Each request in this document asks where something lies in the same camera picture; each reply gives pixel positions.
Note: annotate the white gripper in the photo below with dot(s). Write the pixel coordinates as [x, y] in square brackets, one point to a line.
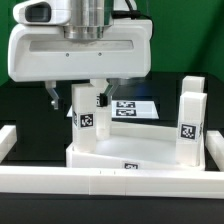
[42, 53]

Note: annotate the white front fence wall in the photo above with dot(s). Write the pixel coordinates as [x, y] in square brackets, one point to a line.
[118, 182]

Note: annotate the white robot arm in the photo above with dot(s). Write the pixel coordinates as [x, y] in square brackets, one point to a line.
[80, 19]

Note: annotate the white desk top tray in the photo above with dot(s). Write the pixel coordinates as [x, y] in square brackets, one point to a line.
[133, 146]

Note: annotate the white fence wall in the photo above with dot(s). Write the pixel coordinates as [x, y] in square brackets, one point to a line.
[215, 145]
[8, 138]
[118, 182]

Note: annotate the white left fence wall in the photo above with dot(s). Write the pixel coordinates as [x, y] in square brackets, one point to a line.
[8, 138]

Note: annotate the white marker base plate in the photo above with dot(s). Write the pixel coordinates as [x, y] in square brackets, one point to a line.
[120, 109]

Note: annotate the white right fence wall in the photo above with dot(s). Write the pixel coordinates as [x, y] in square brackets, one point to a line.
[215, 145]

